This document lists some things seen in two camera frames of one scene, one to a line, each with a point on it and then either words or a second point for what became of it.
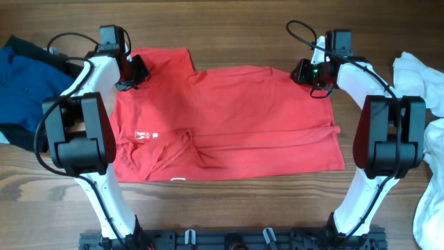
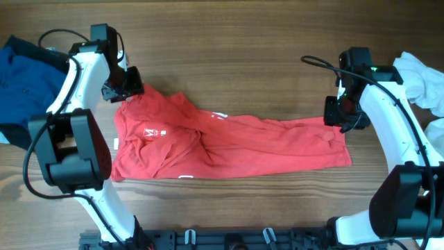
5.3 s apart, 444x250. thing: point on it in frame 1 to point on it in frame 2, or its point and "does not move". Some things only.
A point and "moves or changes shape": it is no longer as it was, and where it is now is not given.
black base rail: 147,239 does not move
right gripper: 300,71 to 342,118
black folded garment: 25,137 does not move
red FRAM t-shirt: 185,122 moves or changes shape
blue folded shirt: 26,83 does not move
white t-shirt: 415,78 does not move
